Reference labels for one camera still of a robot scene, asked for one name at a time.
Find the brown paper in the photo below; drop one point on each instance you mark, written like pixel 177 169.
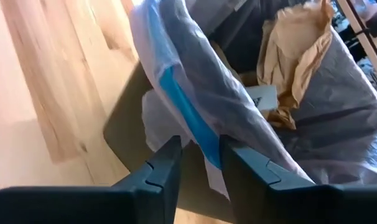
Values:
pixel 294 40

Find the dark plastic trash bin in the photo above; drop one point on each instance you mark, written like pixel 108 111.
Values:
pixel 126 130

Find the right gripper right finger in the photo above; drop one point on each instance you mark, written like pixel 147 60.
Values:
pixel 254 193

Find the white printed label packet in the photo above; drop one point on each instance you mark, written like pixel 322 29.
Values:
pixel 263 96

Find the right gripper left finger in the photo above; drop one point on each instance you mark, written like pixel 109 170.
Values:
pixel 160 186

